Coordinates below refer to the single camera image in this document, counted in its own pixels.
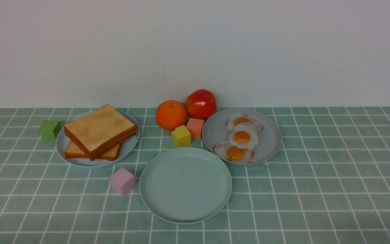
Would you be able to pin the fried egg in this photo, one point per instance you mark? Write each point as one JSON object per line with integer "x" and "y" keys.
{"x": 244, "y": 136}
{"x": 238, "y": 119}
{"x": 227, "y": 151}

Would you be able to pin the toast slice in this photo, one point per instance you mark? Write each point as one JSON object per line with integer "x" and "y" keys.
{"x": 108, "y": 146}
{"x": 97, "y": 127}
{"x": 73, "y": 151}

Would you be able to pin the salmon foam cube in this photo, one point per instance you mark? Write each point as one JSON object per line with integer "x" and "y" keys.
{"x": 195, "y": 127}

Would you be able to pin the red tomato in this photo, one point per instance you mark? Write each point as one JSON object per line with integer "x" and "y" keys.
{"x": 201, "y": 104}

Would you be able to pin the yellow foam cube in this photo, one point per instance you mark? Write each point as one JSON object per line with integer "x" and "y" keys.
{"x": 181, "y": 136}

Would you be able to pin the grey egg plate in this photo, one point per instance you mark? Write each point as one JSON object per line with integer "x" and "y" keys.
{"x": 270, "y": 138}

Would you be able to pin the orange fruit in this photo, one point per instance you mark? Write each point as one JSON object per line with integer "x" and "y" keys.
{"x": 171, "y": 114}

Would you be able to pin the teal centre plate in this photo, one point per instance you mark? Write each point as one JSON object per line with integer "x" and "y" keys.
{"x": 185, "y": 185}

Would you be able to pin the light blue bread plate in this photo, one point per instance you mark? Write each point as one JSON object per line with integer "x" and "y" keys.
{"x": 62, "y": 141}

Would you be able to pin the pink foam cube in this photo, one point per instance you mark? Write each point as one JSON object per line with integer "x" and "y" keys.
{"x": 122, "y": 181}

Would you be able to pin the green foam cube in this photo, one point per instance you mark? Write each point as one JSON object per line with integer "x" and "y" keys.
{"x": 50, "y": 129}

